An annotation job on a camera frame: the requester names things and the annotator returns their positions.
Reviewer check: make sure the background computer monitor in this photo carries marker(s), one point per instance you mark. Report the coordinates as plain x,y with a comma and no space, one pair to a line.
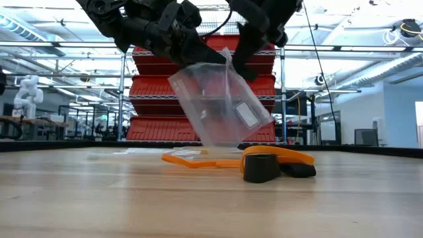
328,130

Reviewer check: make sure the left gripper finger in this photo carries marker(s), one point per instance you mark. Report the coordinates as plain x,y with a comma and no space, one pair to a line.
195,60
198,44

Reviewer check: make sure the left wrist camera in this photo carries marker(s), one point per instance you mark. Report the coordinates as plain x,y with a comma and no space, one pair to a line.
173,16

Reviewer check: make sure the red plastic storage bin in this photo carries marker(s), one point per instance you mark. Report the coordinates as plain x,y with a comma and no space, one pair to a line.
264,134
148,89
145,66
269,86
218,41
158,129

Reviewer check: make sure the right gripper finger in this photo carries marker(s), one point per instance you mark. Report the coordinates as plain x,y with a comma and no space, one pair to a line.
244,46
257,53

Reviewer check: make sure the black background screen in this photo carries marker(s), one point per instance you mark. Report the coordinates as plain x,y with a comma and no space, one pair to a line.
294,104

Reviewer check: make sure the wooden background workbench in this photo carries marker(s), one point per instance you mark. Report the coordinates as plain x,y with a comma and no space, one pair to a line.
39,123

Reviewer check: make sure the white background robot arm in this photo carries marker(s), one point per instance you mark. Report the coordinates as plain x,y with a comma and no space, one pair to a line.
29,96

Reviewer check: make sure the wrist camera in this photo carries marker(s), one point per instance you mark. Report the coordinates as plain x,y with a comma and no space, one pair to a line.
252,15
173,16

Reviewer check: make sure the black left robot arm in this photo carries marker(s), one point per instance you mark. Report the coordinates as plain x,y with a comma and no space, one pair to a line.
105,16

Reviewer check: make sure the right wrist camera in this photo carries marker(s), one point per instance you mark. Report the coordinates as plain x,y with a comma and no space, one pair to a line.
252,15

